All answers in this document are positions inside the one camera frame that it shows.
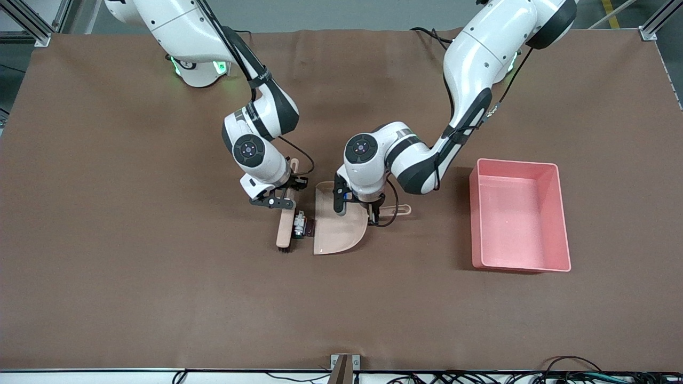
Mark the green white electronic component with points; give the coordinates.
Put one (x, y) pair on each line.
(299, 221)

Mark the beige plastic dustpan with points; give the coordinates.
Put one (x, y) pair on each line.
(336, 234)

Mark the dark brown electronic component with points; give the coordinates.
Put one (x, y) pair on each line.
(309, 229)

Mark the beige hand brush black bristles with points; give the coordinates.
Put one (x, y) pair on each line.
(284, 234)

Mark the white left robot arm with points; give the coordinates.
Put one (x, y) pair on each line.
(469, 53)

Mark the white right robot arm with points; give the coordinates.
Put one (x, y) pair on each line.
(256, 154)

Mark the pink plastic bin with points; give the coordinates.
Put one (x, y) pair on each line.
(517, 224)

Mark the brown table mat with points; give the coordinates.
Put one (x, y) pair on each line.
(160, 266)

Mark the grey metal bracket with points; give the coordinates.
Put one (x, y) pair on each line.
(356, 362)

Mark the aluminium frame profile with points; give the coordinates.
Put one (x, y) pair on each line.
(37, 32)
(648, 32)

